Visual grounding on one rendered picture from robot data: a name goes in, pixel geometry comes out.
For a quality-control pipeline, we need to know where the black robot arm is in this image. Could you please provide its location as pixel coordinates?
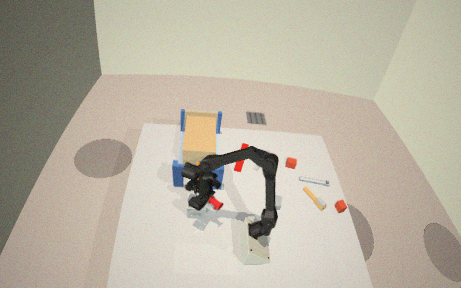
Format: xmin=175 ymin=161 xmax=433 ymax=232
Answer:
xmin=181 ymin=146 xmax=279 ymax=240

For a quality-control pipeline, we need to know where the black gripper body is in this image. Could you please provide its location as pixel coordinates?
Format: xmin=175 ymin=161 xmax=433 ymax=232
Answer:
xmin=188 ymin=180 xmax=221 ymax=211

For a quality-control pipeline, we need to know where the small reddish-brown block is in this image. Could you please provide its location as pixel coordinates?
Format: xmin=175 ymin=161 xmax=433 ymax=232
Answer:
xmin=285 ymin=158 xmax=297 ymax=169
xmin=334 ymin=199 xmax=347 ymax=213

